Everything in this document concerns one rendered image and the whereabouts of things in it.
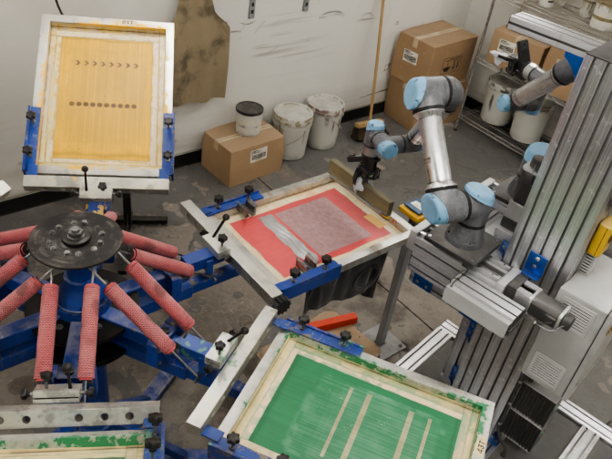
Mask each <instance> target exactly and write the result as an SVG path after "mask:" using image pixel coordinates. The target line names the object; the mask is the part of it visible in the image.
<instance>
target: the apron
mask: <svg viewBox="0 0 612 459"><path fill-rule="evenodd" d="M171 23H174V26H175V37H174V66H173V107H179V106H182V105H185V104H187V103H190V102H199V103H206V102H208V101H209V100H210V99H211V98H214V97H224V98H225V94H226V85H227V77H228V68H229V54H230V26H229V25H228V22H225V21H224V20H223V19H221V18H220V17H219V16H218V15H217V13H216V12H215V8H214V4H213V1H212V0H179V1H178V9H177V13H176V17H175V18H174V20H173V21H172V22H171Z"/></svg>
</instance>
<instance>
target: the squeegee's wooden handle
mask: <svg viewBox="0 0 612 459"><path fill-rule="evenodd" d="M328 173H329V174H330V175H331V174H332V175H333V176H335V177H336V178H337V179H339V180H340V181H342V182H343V183H344V184H346V185H347V186H348V187H349V188H351V189H352V190H354V189H353V184H352V177H353V174H354V172H352V171H351V170H350V169H348V168H347V167H345V166H344V165H343V164H342V163H341V162H339V161H338V160H337V159H335V158H333V159H331V160H330V165H329V170H328ZM362 186H363V191H359V190H358V191H357V193H358V194H359V195H360V196H362V197H363V198H364V199H366V200H367V201H369V202H370V203H371V204H372V205H374V207H375V208H377V209H378V210H380V211H381V212H382V214H383V215H384V216H385V217H388V216H391V215H392V211H393V204H394V202H393V201H392V200H390V199H389V198H387V197H386V196H385V195H383V194H382V193H381V192H380V191H379V190H377V189H376V188H374V187H373V186H372V185H370V184H369V183H367V182H365V181H364V179H363V180H362Z"/></svg>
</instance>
